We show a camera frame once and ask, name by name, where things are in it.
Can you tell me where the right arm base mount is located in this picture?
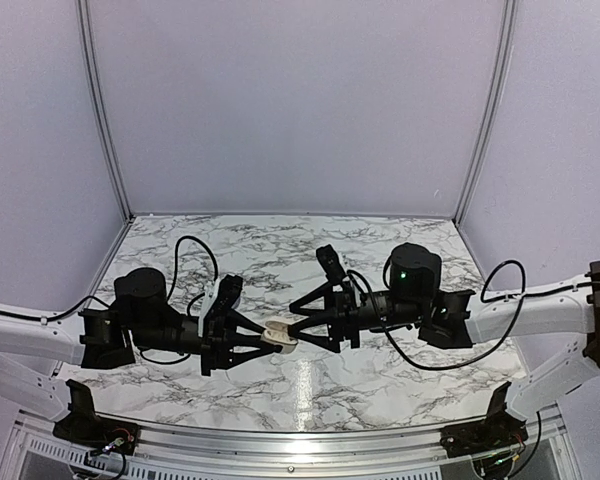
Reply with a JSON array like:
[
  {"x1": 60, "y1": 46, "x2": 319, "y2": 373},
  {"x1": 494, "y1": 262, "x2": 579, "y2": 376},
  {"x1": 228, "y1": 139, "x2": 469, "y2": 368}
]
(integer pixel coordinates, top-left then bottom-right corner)
[{"x1": 440, "y1": 382, "x2": 528, "y2": 458}]

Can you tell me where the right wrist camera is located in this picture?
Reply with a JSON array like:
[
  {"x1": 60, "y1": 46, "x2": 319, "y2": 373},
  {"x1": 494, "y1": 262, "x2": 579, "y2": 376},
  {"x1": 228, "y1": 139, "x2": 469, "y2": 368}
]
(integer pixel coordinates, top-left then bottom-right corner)
[{"x1": 316, "y1": 244, "x2": 352, "y2": 297}]

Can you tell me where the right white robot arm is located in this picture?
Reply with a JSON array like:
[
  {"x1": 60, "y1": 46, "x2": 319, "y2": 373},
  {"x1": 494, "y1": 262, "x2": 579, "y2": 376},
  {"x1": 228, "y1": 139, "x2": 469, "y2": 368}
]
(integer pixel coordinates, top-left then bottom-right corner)
[{"x1": 289, "y1": 243, "x2": 600, "y2": 448}]

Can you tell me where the aluminium frame post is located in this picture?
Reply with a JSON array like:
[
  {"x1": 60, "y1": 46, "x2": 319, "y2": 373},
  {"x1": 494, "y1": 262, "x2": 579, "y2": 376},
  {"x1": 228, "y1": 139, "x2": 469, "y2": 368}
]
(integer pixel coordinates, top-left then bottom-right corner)
[
  {"x1": 453, "y1": 0, "x2": 519, "y2": 228},
  {"x1": 75, "y1": 0, "x2": 134, "y2": 223}
]

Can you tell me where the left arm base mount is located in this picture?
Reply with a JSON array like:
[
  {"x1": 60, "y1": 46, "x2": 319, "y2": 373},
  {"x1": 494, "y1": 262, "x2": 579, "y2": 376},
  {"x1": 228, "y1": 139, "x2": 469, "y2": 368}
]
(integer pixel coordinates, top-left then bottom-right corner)
[{"x1": 53, "y1": 380, "x2": 140, "y2": 455}]

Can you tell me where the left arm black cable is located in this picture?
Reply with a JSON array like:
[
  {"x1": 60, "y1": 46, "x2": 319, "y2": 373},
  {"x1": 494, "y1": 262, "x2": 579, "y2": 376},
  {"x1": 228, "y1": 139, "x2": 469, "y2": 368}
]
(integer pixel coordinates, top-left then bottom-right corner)
[{"x1": 0, "y1": 235, "x2": 221, "y2": 364}]

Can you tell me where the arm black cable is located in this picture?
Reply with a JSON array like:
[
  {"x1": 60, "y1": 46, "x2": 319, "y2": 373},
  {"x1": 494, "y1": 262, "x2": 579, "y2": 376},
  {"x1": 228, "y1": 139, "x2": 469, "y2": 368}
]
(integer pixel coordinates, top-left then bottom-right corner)
[
  {"x1": 347, "y1": 258, "x2": 600, "y2": 371},
  {"x1": 0, "y1": 235, "x2": 221, "y2": 364}
]

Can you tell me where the right aluminium frame post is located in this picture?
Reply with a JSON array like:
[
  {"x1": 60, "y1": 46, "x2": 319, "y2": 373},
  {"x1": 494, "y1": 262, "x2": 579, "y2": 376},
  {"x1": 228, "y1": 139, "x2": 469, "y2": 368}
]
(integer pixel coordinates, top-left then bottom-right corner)
[{"x1": 453, "y1": 0, "x2": 519, "y2": 228}]

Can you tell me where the white charging case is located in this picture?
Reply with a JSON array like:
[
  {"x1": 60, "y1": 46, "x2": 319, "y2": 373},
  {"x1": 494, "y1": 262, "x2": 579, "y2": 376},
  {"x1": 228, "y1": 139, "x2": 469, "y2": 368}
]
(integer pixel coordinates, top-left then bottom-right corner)
[{"x1": 261, "y1": 320, "x2": 298, "y2": 354}]

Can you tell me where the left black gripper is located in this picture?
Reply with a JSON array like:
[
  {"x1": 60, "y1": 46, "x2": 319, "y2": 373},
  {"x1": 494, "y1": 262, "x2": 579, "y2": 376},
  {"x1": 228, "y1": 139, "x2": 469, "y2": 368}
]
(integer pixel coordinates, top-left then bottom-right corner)
[{"x1": 131, "y1": 311, "x2": 275, "y2": 378}]

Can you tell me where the left aluminium frame post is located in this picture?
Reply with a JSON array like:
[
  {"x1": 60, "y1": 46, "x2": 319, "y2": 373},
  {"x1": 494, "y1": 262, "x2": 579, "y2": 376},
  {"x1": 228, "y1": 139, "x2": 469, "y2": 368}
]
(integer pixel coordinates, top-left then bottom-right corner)
[{"x1": 75, "y1": 0, "x2": 134, "y2": 223}]

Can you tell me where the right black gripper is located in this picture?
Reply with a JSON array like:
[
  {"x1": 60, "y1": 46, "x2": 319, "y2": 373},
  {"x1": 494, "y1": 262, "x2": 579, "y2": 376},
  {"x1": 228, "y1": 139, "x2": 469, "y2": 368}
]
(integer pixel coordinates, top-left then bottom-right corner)
[{"x1": 288, "y1": 280, "x2": 427, "y2": 354}]

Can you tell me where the aluminium front rail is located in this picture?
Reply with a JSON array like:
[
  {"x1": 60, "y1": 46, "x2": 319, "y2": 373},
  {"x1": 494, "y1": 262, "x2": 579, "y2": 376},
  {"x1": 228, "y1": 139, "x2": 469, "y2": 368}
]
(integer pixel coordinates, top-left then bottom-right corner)
[{"x1": 0, "y1": 407, "x2": 581, "y2": 479}]

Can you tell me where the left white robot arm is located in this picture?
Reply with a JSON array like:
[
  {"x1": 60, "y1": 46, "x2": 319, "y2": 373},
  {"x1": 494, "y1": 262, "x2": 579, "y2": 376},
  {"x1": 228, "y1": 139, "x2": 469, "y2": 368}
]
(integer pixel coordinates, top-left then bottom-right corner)
[{"x1": 0, "y1": 268, "x2": 282, "y2": 376}]

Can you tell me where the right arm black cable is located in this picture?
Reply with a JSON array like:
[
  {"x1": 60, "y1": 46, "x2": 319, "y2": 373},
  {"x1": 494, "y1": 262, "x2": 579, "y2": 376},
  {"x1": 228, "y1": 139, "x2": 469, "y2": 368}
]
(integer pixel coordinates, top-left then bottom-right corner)
[{"x1": 347, "y1": 258, "x2": 600, "y2": 371}]

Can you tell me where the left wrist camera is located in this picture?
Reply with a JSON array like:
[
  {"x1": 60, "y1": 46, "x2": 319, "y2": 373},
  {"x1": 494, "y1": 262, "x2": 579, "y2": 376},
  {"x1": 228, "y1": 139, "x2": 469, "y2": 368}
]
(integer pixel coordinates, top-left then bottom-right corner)
[{"x1": 198, "y1": 274, "x2": 243, "y2": 338}]

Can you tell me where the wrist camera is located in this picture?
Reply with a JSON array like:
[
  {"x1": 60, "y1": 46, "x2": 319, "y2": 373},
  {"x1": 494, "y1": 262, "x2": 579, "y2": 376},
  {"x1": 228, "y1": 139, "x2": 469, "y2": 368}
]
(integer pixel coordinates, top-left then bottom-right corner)
[
  {"x1": 316, "y1": 244, "x2": 352, "y2": 297},
  {"x1": 198, "y1": 274, "x2": 243, "y2": 338}
]

